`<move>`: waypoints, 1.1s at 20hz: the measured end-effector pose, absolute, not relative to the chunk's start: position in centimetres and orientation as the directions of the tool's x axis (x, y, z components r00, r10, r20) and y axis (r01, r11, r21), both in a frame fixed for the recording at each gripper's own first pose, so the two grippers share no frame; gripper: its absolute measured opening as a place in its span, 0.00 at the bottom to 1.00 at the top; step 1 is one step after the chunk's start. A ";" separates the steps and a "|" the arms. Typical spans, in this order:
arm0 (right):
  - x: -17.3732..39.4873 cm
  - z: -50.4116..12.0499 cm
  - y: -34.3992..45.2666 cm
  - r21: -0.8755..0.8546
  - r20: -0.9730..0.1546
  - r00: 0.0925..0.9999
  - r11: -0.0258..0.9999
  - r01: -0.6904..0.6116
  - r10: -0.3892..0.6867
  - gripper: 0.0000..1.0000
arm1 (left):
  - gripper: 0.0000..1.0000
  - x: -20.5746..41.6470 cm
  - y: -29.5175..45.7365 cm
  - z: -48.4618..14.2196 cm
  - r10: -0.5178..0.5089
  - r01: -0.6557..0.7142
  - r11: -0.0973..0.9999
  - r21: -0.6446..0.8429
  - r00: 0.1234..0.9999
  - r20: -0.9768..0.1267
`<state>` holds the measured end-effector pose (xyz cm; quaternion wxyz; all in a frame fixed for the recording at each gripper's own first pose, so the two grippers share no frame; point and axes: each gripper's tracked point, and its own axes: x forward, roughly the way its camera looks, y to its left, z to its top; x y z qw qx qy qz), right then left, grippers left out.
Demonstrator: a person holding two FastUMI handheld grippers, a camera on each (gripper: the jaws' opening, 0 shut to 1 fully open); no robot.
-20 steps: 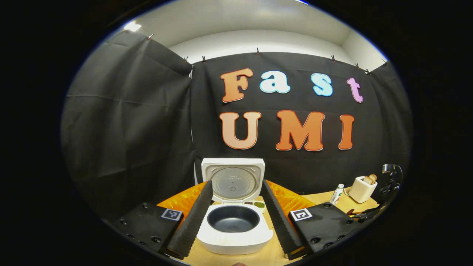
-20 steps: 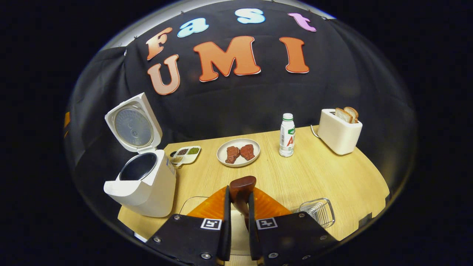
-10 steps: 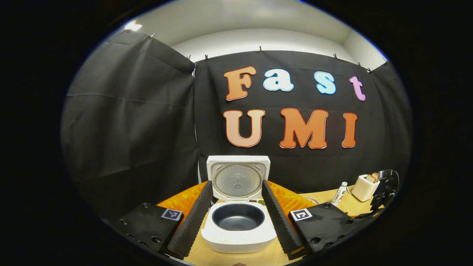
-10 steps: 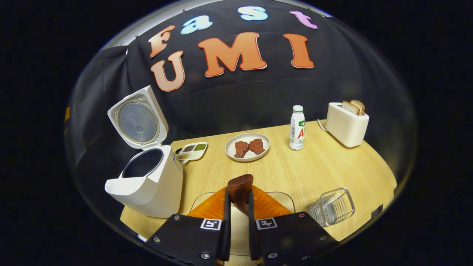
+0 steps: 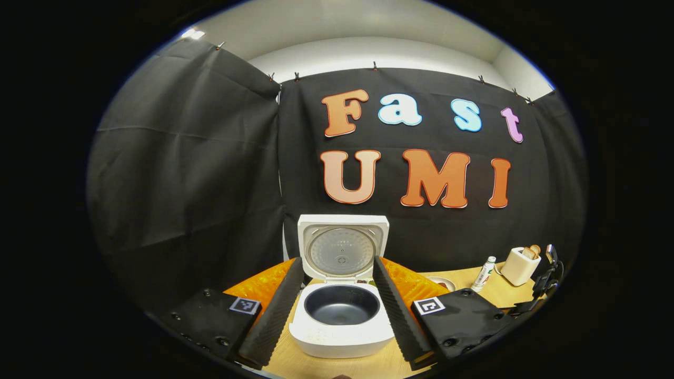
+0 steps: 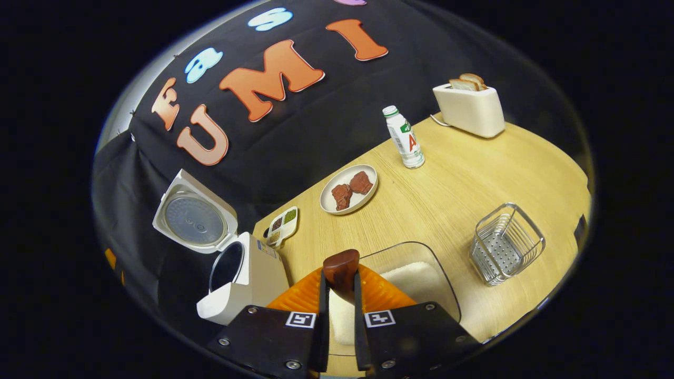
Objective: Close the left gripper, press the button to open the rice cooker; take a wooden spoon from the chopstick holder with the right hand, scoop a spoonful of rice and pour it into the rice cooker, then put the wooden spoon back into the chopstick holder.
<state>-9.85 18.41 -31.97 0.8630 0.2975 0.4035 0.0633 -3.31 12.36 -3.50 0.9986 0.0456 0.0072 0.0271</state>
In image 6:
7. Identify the brown wooden spoon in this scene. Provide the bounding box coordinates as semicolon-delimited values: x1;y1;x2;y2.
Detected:
323;249;361;305

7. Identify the divided white seasoning dish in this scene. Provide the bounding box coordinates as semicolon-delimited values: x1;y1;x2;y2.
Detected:
265;206;299;248

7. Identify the brown meat piece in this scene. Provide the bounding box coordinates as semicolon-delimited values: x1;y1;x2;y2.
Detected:
349;171;374;195
331;183;353;212

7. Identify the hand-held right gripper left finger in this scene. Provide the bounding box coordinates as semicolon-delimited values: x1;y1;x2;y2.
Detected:
206;266;331;379

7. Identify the metal wire chopstick holder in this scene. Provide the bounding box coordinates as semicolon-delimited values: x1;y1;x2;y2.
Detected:
469;203;546;286

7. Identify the round white plate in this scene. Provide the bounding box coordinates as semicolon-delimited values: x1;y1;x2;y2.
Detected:
320;164;379;215

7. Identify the clear plastic container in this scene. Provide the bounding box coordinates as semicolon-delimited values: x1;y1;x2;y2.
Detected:
326;241;462;358

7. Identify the white toaster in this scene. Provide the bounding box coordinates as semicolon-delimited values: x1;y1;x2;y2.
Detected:
432;84;506;138

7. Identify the white drink bottle green cap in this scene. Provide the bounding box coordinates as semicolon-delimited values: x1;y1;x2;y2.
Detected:
382;105;425;169

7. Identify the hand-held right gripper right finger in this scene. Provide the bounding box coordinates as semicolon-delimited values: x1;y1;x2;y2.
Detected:
353;263;482;379

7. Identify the white rice cooker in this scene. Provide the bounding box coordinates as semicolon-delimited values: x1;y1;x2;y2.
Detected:
152;168;290;325

